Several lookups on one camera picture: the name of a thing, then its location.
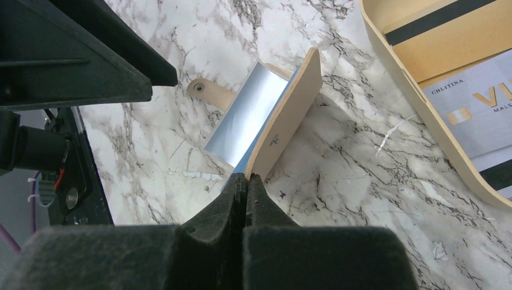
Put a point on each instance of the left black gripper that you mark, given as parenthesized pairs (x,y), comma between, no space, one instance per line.
(50,61)

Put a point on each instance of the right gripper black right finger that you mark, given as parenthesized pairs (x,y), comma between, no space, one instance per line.
(279,254)

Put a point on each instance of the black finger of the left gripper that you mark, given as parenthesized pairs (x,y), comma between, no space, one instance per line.
(102,22)

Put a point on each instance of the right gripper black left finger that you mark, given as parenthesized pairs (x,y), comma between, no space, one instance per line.
(203,253)

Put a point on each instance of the beige leather card holder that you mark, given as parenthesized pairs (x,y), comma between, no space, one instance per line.
(299,96)

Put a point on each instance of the white card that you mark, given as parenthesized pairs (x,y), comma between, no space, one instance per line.
(475,103)

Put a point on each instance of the silver card in tray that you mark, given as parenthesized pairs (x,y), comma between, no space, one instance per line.
(495,168)

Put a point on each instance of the yellow card in tray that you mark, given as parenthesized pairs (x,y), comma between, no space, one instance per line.
(450,34)

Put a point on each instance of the cream oval tray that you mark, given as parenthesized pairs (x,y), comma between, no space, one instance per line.
(377,15)

